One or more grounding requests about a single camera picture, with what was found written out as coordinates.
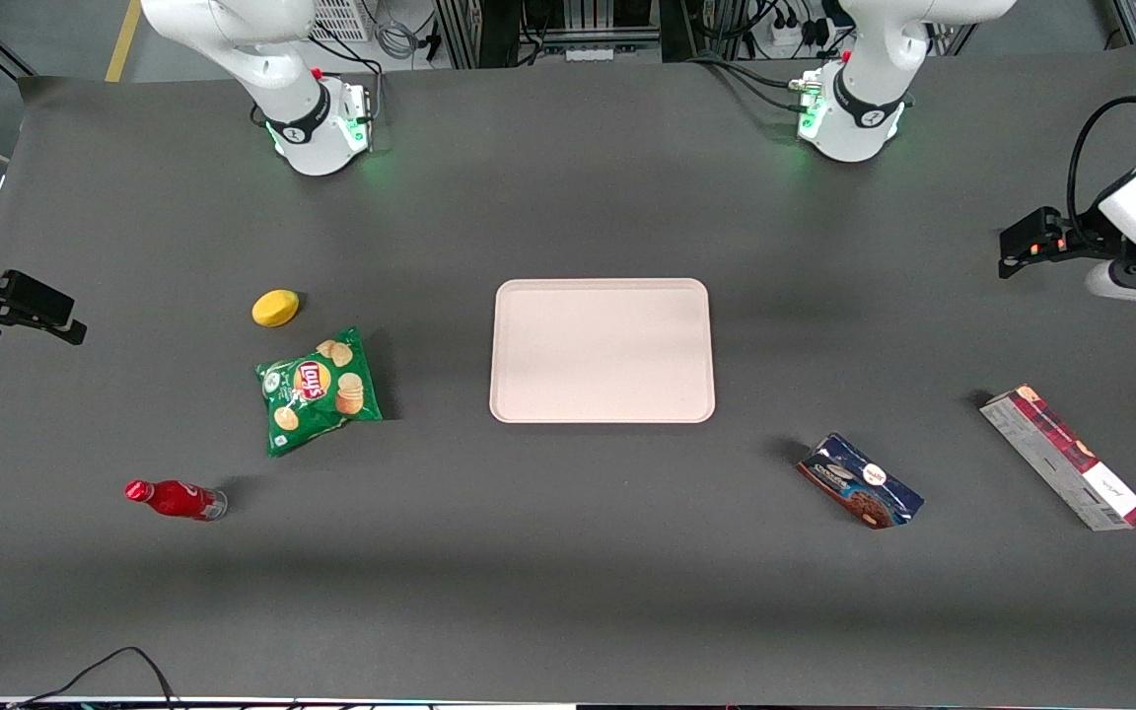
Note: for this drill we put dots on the white perforated panel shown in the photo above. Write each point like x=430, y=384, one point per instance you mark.
x=341, y=18

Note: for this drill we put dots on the pale pink plastic tray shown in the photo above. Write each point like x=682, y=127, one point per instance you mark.
x=603, y=350

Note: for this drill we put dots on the red tartan cookie box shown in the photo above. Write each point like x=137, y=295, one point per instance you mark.
x=1061, y=454

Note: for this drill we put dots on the aluminium equipment rack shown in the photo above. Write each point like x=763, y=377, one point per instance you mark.
x=568, y=25

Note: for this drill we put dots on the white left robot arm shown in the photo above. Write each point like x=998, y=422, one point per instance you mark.
x=869, y=89

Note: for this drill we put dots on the white power strip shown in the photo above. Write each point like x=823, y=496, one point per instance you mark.
x=798, y=35

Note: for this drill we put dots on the dark blue cookie box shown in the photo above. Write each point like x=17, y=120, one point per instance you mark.
x=859, y=481

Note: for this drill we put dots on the yellow lemon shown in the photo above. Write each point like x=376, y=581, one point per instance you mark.
x=275, y=308

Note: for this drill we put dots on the green Lay's chips bag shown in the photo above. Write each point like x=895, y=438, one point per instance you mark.
x=317, y=390

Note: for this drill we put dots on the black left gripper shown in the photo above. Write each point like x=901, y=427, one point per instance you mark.
x=1078, y=242

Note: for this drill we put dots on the red cola bottle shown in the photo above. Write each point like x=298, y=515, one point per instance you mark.
x=174, y=499

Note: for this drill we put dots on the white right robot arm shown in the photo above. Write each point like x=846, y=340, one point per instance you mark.
x=272, y=69

